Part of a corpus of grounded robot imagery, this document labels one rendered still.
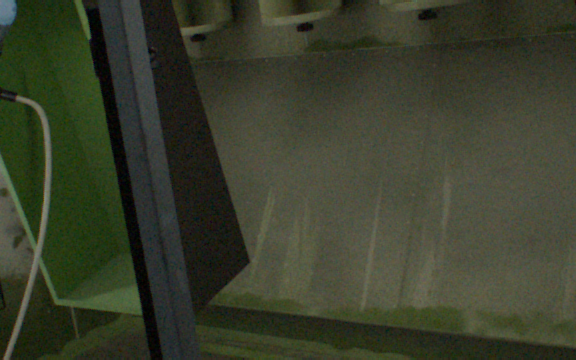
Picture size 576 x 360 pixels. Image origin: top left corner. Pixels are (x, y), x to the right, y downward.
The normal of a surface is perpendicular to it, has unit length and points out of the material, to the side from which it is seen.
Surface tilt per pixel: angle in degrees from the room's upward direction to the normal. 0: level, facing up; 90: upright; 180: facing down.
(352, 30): 90
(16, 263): 90
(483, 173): 57
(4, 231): 90
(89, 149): 102
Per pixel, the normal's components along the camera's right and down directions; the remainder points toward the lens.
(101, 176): -0.50, 0.45
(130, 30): 0.81, 0.01
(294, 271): -0.55, -0.31
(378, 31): -0.57, 0.26
